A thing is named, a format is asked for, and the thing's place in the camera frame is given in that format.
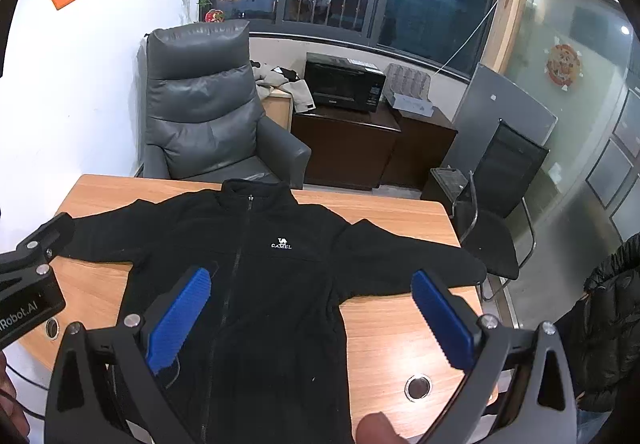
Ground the black fleece jacket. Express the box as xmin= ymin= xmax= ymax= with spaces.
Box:
xmin=54 ymin=178 xmax=488 ymax=444

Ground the black mesh office chair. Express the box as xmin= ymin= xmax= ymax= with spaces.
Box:
xmin=421 ymin=119 xmax=551 ymax=302

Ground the white and black garment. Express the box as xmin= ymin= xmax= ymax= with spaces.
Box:
xmin=252 ymin=66 xmax=316 ymax=112

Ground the white cardboard box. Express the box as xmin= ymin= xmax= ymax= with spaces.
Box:
xmin=382 ymin=63 xmax=436 ymax=117

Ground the round paper door decoration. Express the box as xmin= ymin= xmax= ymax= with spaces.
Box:
xmin=545 ymin=43 xmax=583 ymax=92

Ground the grey sofa cushion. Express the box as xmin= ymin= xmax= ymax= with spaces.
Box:
xmin=136 ymin=19 xmax=312 ymax=190

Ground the black printer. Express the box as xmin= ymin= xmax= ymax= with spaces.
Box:
xmin=304 ymin=52 xmax=387 ymax=113

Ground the small light wooden cabinet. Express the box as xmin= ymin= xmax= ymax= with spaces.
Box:
xmin=260 ymin=87 xmax=293 ymax=130

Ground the grey board panel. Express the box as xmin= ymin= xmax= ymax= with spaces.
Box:
xmin=442 ymin=63 xmax=558 ymax=175

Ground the person's left hand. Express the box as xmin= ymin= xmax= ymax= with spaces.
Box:
xmin=0 ymin=354 xmax=30 ymax=436

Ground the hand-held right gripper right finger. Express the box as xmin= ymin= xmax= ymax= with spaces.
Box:
xmin=410 ymin=269 xmax=578 ymax=444

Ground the dark wooden cabinet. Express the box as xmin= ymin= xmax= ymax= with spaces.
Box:
xmin=291 ymin=102 xmax=458 ymax=192

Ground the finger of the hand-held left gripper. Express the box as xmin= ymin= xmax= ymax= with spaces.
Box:
xmin=15 ymin=213 xmax=76 ymax=270

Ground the person's right hand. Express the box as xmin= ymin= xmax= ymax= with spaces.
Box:
xmin=356 ymin=413 xmax=402 ymax=444

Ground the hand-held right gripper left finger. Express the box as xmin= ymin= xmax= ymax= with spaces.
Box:
xmin=45 ymin=265 xmax=213 ymax=444

